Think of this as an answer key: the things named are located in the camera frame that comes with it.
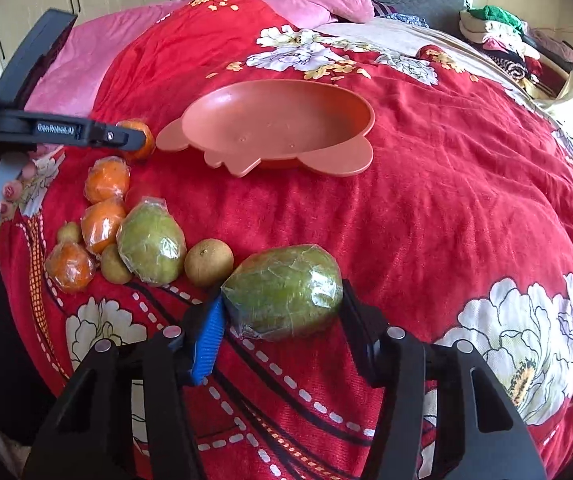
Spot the small brown longan fruit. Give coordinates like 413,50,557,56
100,244,132,285
56,221,82,244
184,238,234,287

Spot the green fruit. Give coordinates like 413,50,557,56
220,244,343,341
116,197,187,286

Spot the orange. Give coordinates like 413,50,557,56
79,197,126,256
84,156,130,204
117,119,155,162
44,240,96,292

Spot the pink quilt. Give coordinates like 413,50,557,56
28,0,342,128

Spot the red floral bedspread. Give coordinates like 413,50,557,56
0,0,573,479

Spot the pink crab-shaped plastic plate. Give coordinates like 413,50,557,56
156,79,375,178

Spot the pile of folded clothes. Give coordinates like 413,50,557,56
458,6,573,100

